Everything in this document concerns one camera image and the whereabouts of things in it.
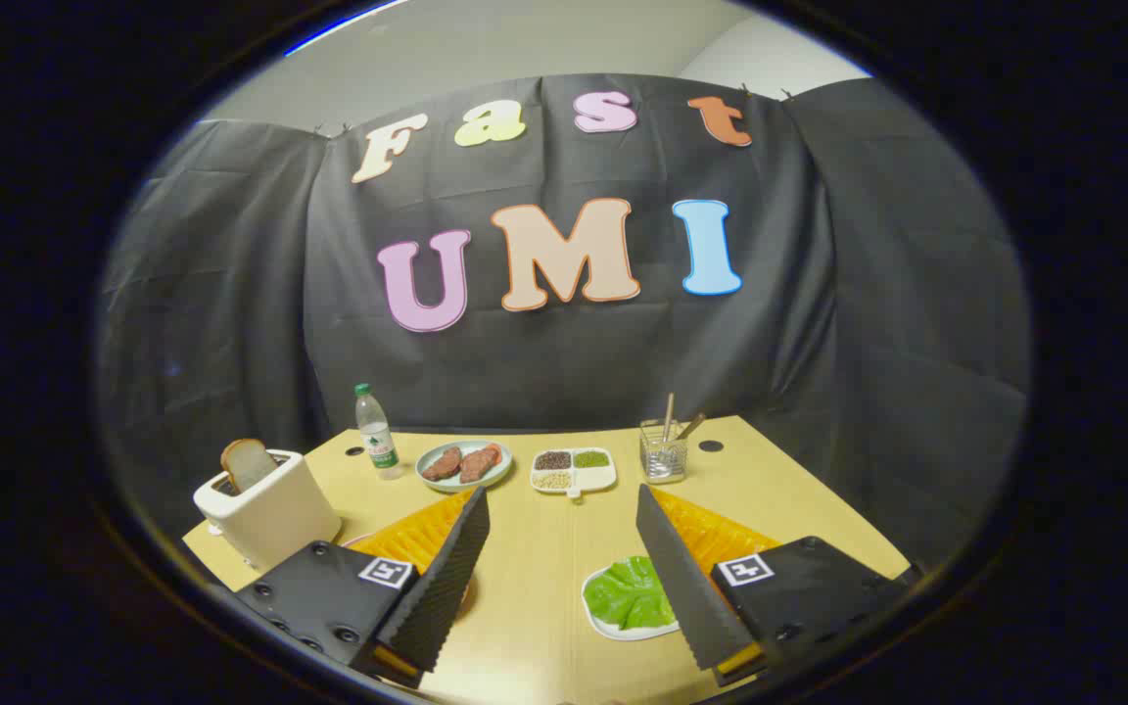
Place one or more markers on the short wooden utensil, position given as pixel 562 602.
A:
pixel 693 424

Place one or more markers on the straight wooden utensil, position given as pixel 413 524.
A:
pixel 669 416

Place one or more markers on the white divided dish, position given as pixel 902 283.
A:
pixel 595 478

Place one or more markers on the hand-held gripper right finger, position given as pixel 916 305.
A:
pixel 686 587

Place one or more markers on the pale green plate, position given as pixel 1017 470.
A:
pixel 456 447

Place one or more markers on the clear glass utensil holder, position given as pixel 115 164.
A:
pixel 663 465

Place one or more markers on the clear plastic water bottle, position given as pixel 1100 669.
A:
pixel 377 441

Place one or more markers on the black backdrop cloth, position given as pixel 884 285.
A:
pixel 231 294

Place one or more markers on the dark brown beans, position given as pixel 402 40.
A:
pixel 553 460

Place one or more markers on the large brown meat piece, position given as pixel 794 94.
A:
pixel 479 464

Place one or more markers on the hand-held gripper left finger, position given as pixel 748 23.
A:
pixel 446 578

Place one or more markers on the green beans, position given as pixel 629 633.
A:
pixel 591 458

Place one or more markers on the green lettuce leaf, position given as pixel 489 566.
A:
pixel 628 592

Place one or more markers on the brown-crust bread slice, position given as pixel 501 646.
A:
pixel 249 462

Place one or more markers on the pink round plate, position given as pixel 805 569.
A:
pixel 353 539

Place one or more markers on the pale beans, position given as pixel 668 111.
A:
pixel 552 481

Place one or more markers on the small brown meat piece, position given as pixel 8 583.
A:
pixel 443 464

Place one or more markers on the white toaster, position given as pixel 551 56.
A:
pixel 280 514

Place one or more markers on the white square plate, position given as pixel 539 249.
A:
pixel 595 615

